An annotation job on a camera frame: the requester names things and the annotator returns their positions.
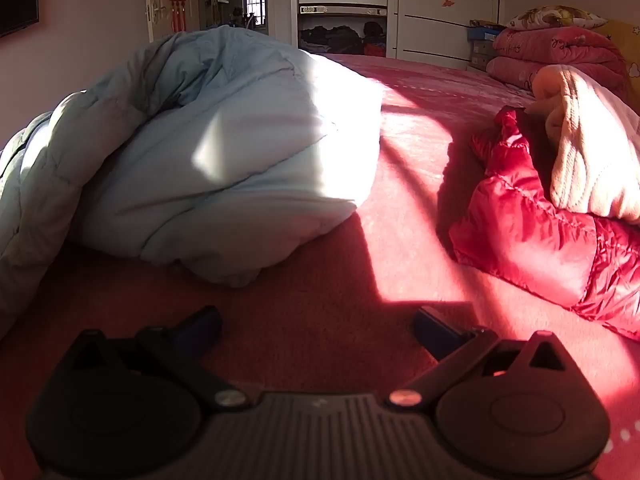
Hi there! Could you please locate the light blue down jacket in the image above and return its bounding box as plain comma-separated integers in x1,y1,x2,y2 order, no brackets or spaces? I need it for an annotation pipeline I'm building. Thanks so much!
0,25,384,333

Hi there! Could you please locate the red down jacket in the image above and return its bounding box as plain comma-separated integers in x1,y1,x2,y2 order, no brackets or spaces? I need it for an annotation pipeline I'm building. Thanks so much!
448,107,640,343

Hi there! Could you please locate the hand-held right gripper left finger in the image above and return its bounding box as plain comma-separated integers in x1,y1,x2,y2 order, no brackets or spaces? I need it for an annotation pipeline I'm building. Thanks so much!
65,306,252,412

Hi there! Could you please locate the floral pillow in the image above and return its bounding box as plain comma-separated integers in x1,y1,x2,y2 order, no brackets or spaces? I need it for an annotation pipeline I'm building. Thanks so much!
505,5,608,31

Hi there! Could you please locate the yellow starred cloth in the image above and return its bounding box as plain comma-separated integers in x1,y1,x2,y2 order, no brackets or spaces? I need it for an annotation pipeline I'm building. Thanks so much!
597,20,640,92

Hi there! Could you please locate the white wardrobe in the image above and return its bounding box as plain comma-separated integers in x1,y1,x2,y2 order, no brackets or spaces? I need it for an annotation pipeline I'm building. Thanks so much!
290,0,506,71

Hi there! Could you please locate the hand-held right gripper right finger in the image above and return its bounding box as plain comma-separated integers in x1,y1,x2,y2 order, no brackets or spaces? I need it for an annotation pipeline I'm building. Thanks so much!
386,306,577,409

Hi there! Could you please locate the blue shoe box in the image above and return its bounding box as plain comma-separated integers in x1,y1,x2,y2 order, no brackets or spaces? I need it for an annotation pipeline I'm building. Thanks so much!
467,20,506,42

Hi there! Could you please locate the pile of dark clothes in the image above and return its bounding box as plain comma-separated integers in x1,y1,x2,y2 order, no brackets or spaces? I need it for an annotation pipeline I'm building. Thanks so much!
299,21,387,57

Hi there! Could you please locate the pink quilted blanket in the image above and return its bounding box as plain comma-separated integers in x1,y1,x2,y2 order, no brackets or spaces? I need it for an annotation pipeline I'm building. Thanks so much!
531,64,640,225

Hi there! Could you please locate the folded pink printed blanket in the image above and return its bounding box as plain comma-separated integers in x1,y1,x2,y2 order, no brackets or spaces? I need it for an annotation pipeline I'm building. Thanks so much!
486,27,633,106

